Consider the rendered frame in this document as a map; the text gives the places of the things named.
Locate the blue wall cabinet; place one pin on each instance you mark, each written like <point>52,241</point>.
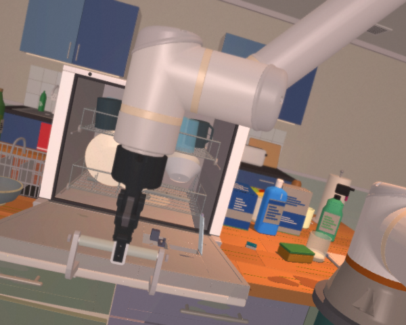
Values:
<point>301,101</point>
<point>54,27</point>

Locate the grey curved faucet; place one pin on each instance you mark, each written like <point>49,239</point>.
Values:
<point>19,139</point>

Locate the green and yellow sponge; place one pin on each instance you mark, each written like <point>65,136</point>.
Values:
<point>296,252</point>

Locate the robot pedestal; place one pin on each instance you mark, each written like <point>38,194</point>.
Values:
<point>328,313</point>

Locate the white bowl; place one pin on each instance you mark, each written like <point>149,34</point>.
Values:
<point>184,167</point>

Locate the blue detergent tablet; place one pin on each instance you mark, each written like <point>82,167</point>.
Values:
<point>251,244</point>

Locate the white jar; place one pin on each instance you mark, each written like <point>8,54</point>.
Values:
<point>319,242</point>

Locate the grey box blue label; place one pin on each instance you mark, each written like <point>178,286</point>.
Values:
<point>297,210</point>

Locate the white dishwasher door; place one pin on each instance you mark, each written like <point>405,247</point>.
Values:
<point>54,220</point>

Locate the brown cutting board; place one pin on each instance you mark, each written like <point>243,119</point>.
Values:
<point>270,152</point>

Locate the white plate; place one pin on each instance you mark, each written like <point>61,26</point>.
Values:
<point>99,155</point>

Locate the grey bowl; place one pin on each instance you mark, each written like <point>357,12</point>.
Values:
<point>1,189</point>

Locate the white paper towel roll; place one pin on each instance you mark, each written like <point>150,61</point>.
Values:
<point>335,186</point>

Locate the blue counter cabinet dark top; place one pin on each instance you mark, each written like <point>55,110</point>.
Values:
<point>20,130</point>
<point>257,176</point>

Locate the purple base cabinet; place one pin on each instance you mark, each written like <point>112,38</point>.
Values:
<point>149,308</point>

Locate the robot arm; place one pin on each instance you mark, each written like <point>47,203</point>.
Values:
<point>223,88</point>

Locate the red hanging towel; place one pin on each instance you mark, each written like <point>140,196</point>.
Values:
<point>44,137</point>

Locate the white dishwasher body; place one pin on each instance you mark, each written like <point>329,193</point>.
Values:
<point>57,135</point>

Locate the green base cabinet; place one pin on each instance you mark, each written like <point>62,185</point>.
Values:
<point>37,298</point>

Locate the ceiling vent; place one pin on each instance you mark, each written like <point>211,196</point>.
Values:
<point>379,29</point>

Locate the blue bottle white cap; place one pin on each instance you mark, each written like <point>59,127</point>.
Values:
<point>272,210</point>

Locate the blue-grey detergent cup lid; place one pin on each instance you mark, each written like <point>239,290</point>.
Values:
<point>154,234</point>

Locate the blue detergent box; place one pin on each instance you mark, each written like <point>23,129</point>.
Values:
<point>238,206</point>

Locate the dark teal cup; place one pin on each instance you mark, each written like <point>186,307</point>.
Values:
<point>106,111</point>

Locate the small green bottle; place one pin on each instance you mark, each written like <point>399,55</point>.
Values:
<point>42,101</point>

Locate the green pump soap bottle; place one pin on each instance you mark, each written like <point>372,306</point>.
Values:
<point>331,216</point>

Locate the white toaster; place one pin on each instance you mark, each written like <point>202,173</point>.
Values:
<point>253,155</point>

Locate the blue mug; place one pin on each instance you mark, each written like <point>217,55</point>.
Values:
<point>193,135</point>

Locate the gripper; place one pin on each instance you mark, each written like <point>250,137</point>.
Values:
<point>138,169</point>

